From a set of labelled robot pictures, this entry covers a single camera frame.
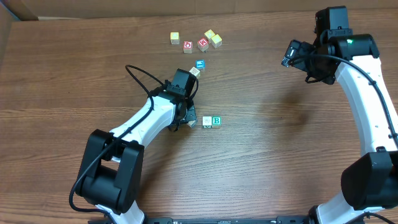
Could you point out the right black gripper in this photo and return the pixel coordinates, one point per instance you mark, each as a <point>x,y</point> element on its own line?
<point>326,75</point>

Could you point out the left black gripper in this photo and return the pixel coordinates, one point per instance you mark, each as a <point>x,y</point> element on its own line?
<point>189,111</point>

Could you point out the natural block letter X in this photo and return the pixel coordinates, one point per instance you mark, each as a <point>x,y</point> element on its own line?
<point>192,123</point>

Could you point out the green block letter B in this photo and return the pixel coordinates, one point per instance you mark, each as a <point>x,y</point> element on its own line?
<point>216,122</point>

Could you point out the natural block letter W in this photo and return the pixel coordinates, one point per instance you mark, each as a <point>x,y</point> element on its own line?
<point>194,71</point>

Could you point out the natural block swirl picture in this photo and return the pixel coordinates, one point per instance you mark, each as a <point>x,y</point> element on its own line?
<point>207,122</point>

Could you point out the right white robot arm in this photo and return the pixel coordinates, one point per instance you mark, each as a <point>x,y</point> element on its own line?
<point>337,55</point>

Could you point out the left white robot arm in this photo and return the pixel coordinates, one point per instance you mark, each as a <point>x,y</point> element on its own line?
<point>110,173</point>

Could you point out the blue block letter L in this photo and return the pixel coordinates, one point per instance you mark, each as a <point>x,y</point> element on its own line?
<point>200,65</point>

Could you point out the red block letter O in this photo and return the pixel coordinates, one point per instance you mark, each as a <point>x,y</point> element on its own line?
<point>187,47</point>

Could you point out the red block letter M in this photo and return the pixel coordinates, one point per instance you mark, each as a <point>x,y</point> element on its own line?
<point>203,44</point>

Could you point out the yellow block far left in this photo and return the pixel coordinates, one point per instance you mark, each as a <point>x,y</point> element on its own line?
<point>174,38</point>

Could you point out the yellow block letter C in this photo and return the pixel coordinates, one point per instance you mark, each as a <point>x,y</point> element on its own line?
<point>216,41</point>

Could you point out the yellow block letter G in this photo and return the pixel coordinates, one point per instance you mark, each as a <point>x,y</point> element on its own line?
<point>209,34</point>

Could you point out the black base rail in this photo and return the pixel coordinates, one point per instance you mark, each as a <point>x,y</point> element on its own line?
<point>299,219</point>

